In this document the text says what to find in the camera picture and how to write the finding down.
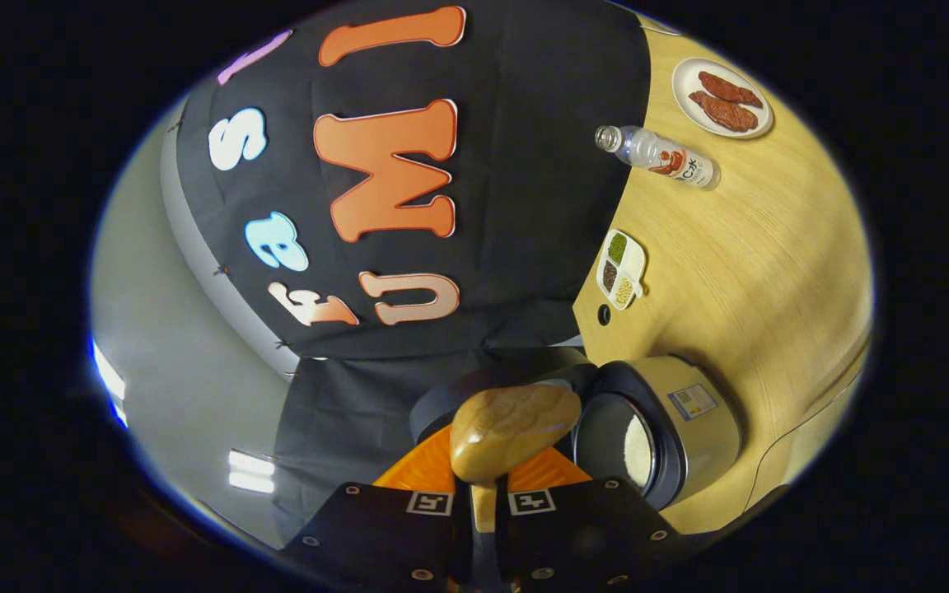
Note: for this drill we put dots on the white round plate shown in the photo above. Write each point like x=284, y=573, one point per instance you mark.
x=684, y=78

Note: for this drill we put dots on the wooden spoon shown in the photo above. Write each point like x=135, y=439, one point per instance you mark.
x=516, y=424

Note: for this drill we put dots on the white rice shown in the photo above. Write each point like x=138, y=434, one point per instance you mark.
x=638, y=453

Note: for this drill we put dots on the ceiling light panel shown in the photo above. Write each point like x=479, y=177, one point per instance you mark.
x=250, y=471
x=108, y=379

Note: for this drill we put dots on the clear plastic drink bottle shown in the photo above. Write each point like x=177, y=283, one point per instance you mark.
x=664, y=156

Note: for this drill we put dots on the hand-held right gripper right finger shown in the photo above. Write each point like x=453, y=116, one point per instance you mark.
x=582, y=535

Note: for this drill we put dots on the black backdrop cloth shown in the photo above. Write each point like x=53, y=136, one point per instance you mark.
x=524, y=165

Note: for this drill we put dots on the dark grey rice cooker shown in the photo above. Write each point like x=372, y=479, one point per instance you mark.
x=689, y=445

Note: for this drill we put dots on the red meat piece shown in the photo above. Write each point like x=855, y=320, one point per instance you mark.
x=730, y=88
x=726, y=115

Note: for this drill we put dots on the white divided bean dish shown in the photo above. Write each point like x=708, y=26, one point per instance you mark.
x=621, y=268

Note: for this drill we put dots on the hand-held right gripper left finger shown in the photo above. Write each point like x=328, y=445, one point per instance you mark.
x=376, y=535

